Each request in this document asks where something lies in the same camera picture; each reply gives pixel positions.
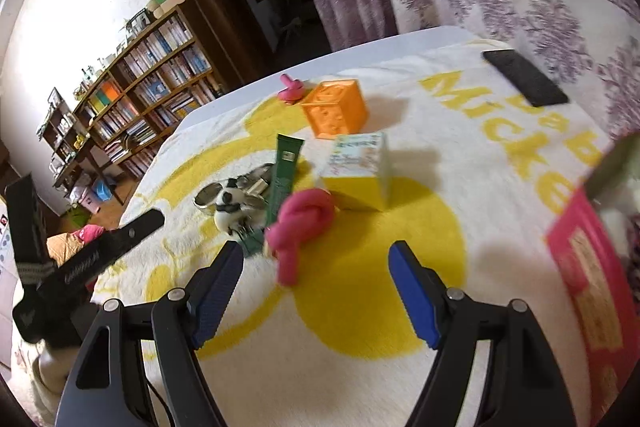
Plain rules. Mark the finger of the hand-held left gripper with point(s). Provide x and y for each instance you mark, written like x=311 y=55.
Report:
x=142 y=232

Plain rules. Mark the white yellow printed blanket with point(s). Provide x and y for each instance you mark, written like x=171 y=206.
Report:
x=350 y=332

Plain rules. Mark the white yellow medicine box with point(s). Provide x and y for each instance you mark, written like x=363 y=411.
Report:
x=355 y=167

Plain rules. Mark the blue storage bin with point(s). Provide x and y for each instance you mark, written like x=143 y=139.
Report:
x=102 y=192

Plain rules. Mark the light orange rubber cube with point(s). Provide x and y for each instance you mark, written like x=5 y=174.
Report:
x=335 y=109

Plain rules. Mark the large wooden bookcase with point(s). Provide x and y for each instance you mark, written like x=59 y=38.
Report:
x=150 y=97

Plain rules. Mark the pink tin container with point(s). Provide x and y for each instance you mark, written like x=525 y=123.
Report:
x=585 y=277

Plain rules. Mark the pink cloth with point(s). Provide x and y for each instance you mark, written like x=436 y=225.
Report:
x=87 y=234

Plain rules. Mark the pink storage bin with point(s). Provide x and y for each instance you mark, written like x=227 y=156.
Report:
x=82 y=199

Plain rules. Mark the panda figurine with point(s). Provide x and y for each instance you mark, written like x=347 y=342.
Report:
x=227 y=207

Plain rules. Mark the small open shelf rack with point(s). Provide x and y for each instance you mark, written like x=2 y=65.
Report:
x=70 y=142

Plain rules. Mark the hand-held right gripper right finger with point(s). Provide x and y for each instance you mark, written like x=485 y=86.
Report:
x=415 y=297

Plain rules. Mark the white wall poster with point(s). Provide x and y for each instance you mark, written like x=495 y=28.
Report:
x=7 y=257

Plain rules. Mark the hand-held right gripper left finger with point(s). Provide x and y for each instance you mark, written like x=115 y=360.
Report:
x=220 y=287

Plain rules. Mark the tan cushion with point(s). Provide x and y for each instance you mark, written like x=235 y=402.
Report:
x=62 y=249

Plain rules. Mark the teal binder clip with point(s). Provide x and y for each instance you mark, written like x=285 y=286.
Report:
x=252 y=247

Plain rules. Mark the pink knotted toy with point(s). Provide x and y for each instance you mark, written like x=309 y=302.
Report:
x=305 y=217

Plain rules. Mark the dark green stick sachet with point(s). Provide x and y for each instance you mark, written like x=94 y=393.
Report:
x=282 y=172

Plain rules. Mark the small pink toy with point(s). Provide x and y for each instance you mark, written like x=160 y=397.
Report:
x=290 y=91

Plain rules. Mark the green storage bin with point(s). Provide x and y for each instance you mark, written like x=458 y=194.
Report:
x=77 y=217

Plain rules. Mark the black phone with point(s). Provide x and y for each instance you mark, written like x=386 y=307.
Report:
x=525 y=77

